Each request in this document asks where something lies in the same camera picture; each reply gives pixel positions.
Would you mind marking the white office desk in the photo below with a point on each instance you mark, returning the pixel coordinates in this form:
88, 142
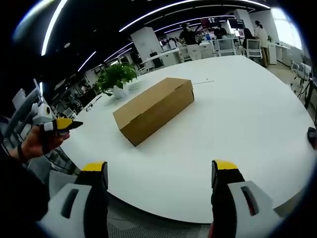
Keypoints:
163, 55

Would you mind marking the green potted plant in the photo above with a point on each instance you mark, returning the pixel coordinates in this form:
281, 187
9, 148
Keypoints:
116, 77

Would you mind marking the white mesh office chair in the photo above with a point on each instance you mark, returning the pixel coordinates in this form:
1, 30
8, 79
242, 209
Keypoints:
226, 47
254, 49

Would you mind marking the person's left hand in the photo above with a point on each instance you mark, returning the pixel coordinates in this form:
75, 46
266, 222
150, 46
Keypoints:
40, 143

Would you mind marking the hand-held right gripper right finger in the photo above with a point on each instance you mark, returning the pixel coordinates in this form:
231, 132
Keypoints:
242, 198

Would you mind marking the brown cardboard shoe box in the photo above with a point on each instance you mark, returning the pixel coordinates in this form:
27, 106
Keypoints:
154, 109

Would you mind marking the black tripod stand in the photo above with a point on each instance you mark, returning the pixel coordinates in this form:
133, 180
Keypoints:
308, 94

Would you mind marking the black round object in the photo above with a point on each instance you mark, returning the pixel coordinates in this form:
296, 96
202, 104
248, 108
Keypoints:
312, 136

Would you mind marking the grey mesh chair seat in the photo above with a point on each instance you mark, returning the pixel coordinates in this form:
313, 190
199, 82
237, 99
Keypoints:
158, 223

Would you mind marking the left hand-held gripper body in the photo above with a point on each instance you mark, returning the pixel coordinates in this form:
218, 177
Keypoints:
40, 112

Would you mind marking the wall display screen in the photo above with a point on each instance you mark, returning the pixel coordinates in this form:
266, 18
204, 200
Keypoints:
237, 23

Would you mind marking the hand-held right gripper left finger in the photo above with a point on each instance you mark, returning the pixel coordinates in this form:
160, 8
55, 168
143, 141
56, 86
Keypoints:
74, 198

